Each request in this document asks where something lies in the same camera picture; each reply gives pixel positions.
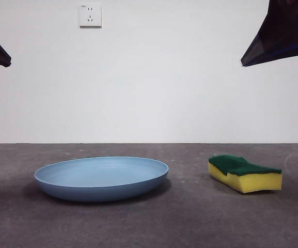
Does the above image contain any yellow sponge with green pad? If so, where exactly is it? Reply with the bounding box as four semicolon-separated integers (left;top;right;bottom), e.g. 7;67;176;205
208;154;283;194

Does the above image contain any white wall socket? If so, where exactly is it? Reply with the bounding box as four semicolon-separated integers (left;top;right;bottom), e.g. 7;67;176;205
79;4;103;28

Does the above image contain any light blue round plate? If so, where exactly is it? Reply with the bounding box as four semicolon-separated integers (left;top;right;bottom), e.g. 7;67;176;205
34;156;169;203

